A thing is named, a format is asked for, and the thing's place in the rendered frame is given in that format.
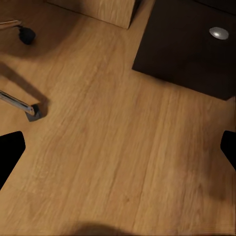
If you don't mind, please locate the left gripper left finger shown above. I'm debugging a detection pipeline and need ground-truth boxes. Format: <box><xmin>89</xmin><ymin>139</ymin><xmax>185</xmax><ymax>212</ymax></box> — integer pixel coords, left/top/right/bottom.
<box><xmin>0</xmin><ymin>131</ymin><xmax>26</xmax><ymax>190</ymax></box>

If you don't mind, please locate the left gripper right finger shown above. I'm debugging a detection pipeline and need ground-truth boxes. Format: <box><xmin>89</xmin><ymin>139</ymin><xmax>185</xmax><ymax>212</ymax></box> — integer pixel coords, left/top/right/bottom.
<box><xmin>220</xmin><ymin>131</ymin><xmax>236</xmax><ymax>170</ymax></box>

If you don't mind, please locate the swivel chair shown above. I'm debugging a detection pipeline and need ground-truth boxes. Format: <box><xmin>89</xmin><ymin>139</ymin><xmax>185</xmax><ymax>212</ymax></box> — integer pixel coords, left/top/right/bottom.
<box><xmin>0</xmin><ymin>19</ymin><xmax>43</xmax><ymax>122</ymax></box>

